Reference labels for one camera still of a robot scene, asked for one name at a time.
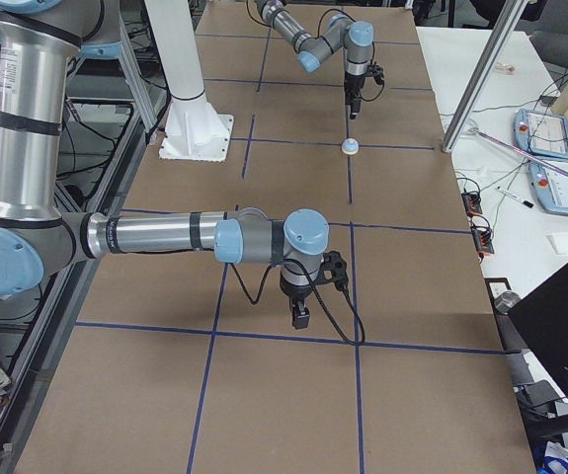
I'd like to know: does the near orange connector block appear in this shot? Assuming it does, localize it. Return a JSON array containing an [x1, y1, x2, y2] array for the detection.
[[471, 226, 495, 258]]

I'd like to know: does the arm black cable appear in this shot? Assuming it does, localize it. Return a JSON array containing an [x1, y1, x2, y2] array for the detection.
[[225, 261, 366, 346], [245, 0, 386, 103]]

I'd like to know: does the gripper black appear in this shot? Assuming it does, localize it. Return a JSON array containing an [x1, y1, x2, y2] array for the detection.
[[344, 73, 365, 119], [280, 276, 313, 330]]

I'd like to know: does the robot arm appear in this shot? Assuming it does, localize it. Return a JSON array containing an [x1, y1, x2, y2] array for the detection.
[[0, 1, 329, 329], [256, 1, 384, 119]]

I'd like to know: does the aluminium frame post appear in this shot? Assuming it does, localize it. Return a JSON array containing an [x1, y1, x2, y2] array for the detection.
[[441, 0, 528, 153]]

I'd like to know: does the teach pendant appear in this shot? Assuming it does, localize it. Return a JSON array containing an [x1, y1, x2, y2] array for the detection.
[[513, 109, 568, 159], [529, 162, 568, 216]]

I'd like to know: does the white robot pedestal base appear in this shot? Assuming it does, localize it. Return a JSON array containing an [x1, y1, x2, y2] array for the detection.
[[145, 0, 234, 162]]

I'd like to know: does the black marker pen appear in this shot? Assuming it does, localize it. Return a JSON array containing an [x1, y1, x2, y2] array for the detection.
[[496, 187, 534, 208]]

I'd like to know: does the far teach pendant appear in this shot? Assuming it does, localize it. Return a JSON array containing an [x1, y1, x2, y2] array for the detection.
[[513, 109, 568, 159]]

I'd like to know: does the aluminium table frame rail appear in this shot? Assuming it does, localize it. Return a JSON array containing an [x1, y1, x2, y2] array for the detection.
[[0, 98, 147, 473]]

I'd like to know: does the orange connector block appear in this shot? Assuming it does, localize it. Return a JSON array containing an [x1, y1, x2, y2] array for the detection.
[[461, 191, 483, 217], [471, 226, 495, 258]]

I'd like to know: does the near teach pendant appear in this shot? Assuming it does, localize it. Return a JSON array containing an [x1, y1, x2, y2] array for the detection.
[[529, 162, 568, 216]]

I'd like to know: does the blue call bell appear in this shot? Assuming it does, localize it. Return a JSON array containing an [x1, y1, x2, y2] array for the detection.
[[341, 137, 360, 156]]

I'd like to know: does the far orange connector block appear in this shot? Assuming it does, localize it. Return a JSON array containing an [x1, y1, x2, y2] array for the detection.
[[461, 191, 483, 217]]

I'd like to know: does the metal rod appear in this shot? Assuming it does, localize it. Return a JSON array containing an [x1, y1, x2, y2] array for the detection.
[[464, 127, 568, 179]]

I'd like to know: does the silver metal cylinder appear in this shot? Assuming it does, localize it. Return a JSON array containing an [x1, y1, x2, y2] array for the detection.
[[494, 290, 522, 315]]

